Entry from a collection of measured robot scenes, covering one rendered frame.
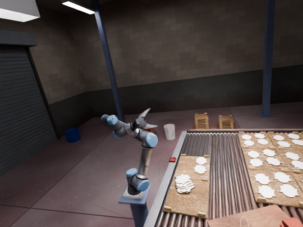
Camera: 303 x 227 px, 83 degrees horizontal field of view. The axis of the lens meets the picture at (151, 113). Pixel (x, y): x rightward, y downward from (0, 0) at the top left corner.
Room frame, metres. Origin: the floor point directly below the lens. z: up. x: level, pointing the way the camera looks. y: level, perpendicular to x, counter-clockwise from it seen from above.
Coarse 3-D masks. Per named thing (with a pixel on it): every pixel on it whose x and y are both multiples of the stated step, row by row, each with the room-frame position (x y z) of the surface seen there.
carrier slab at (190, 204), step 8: (200, 184) 1.33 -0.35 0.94; (208, 184) 1.31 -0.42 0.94; (176, 192) 1.28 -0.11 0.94; (192, 192) 1.25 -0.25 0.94; (200, 192) 1.23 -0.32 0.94; (208, 192) 1.22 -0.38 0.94; (168, 200) 1.20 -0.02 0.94; (176, 200) 1.19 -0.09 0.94; (184, 200) 1.17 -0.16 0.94; (192, 200) 1.16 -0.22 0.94; (200, 200) 1.14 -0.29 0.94; (176, 208) 1.11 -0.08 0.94; (184, 208) 1.09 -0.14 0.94; (192, 208) 1.08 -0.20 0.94; (200, 208) 1.07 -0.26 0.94; (192, 216) 1.02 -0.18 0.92; (200, 216) 1.00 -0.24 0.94
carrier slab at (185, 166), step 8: (184, 160) 1.75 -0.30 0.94; (192, 160) 1.73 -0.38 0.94; (208, 160) 1.68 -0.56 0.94; (176, 168) 1.63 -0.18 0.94; (184, 168) 1.60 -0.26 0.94; (192, 168) 1.58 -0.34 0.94; (208, 168) 1.54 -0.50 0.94; (192, 176) 1.46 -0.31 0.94; (200, 176) 1.44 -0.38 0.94; (208, 176) 1.42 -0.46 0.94
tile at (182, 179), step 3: (177, 177) 1.40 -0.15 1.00; (180, 177) 1.39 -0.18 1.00; (183, 177) 1.38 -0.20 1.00; (186, 177) 1.38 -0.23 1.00; (189, 177) 1.37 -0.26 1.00; (177, 180) 1.36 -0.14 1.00; (180, 180) 1.35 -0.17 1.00; (183, 180) 1.35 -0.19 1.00; (186, 180) 1.34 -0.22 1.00; (177, 183) 1.33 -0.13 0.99; (180, 183) 1.32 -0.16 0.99; (183, 183) 1.31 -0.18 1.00
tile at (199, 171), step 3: (198, 165) 1.60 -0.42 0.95; (201, 165) 1.60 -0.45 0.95; (195, 168) 1.56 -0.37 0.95; (198, 168) 1.55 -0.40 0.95; (201, 168) 1.54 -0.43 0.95; (204, 168) 1.53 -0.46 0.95; (195, 171) 1.52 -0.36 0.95; (198, 171) 1.51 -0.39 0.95; (201, 171) 1.50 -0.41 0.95; (204, 171) 1.49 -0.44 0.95
